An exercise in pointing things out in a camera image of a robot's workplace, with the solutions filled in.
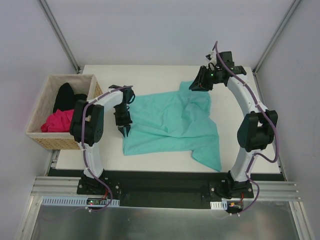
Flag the teal t shirt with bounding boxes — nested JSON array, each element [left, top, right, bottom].
[[122, 81, 222, 172]]

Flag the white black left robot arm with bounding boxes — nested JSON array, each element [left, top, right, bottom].
[[69, 85, 136, 195]]

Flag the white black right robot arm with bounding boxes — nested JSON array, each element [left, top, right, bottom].
[[189, 51, 278, 199]]

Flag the wicker laundry basket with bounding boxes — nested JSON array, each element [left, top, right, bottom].
[[26, 74, 102, 150]]

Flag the black t shirt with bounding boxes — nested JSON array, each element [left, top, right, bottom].
[[52, 83, 88, 113]]

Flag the pink t shirt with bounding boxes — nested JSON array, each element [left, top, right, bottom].
[[40, 109, 74, 133]]

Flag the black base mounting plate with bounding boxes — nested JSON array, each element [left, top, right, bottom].
[[76, 170, 259, 208]]

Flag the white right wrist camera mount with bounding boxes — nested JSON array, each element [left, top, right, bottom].
[[205, 50, 217, 65]]

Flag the left white cable duct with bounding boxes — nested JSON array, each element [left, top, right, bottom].
[[42, 196, 120, 208]]

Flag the white cable duct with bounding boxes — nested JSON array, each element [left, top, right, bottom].
[[42, 196, 120, 208], [209, 200, 243, 211]]

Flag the right rear aluminium post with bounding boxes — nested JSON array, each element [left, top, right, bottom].
[[253, 0, 303, 76]]

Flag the aluminium post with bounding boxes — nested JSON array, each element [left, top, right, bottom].
[[253, 0, 303, 76], [37, 0, 81, 74]]

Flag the left rear aluminium post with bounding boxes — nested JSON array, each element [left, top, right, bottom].
[[37, 0, 81, 74]]

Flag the right white cable duct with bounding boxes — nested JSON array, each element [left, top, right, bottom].
[[209, 200, 243, 211]]

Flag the aluminium front frame rail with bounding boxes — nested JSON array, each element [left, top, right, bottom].
[[31, 170, 302, 202]]

